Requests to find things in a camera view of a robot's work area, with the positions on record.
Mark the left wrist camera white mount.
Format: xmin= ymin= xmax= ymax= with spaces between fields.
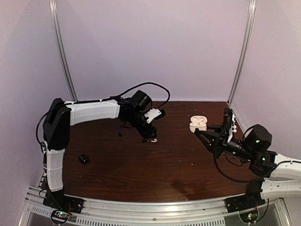
xmin=144 ymin=108 xmax=166 ymax=124

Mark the front aluminium rail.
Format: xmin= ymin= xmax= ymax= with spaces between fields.
xmin=17 ymin=186 xmax=292 ymax=226

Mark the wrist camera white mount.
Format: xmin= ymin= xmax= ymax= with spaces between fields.
xmin=222 ymin=108 xmax=235 ymax=132
xmin=144 ymin=108 xmax=166 ymax=124

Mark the left black braided cable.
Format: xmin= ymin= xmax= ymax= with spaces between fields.
xmin=35 ymin=81 xmax=171 ymax=151

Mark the aluminium frame post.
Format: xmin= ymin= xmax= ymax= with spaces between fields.
xmin=49 ymin=0 xmax=78 ymax=101
xmin=227 ymin=0 xmax=256 ymax=106

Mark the white charging case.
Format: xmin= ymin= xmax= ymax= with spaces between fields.
xmin=189 ymin=115 xmax=207 ymax=133

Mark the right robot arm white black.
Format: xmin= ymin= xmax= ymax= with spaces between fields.
xmin=194 ymin=124 xmax=301 ymax=208

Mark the right black braided cable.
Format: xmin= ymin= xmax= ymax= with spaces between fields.
xmin=213 ymin=155 xmax=265 ymax=184

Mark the left aluminium frame post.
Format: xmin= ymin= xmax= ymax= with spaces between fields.
xmin=49 ymin=0 xmax=78 ymax=101

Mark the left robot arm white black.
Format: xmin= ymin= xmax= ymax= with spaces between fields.
xmin=41 ymin=90 xmax=165 ymax=209

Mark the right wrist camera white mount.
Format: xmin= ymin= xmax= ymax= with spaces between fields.
xmin=222 ymin=108 xmax=235 ymax=132

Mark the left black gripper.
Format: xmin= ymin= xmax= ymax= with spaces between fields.
xmin=125 ymin=111 xmax=157 ymax=139

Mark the right circuit board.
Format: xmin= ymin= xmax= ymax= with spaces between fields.
xmin=239 ymin=210 xmax=259 ymax=224

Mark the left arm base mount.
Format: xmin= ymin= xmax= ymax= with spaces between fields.
xmin=43 ymin=189 xmax=84 ymax=214

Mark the black braided cable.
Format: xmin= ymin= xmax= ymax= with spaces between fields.
xmin=213 ymin=155 xmax=265 ymax=184
xmin=35 ymin=81 xmax=171 ymax=151

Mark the left circuit board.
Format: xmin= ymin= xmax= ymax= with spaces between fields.
xmin=50 ymin=210 xmax=70 ymax=224

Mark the circuit board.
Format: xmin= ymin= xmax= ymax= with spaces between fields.
xmin=50 ymin=210 xmax=70 ymax=224
xmin=239 ymin=210 xmax=259 ymax=224

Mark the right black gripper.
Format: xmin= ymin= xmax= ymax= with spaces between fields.
xmin=194 ymin=125 xmax=255 ymax=163

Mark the black charging case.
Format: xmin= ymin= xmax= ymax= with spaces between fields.
xmin=78 ymin=153 xmax=90 ymax=164

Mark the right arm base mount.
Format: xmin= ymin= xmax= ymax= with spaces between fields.
xmin=225 ymin=180 xmax=265 ymax=213

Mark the right aluminium frame post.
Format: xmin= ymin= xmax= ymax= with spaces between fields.
xmin=227 ymin=0 xmax=256 ymax=106

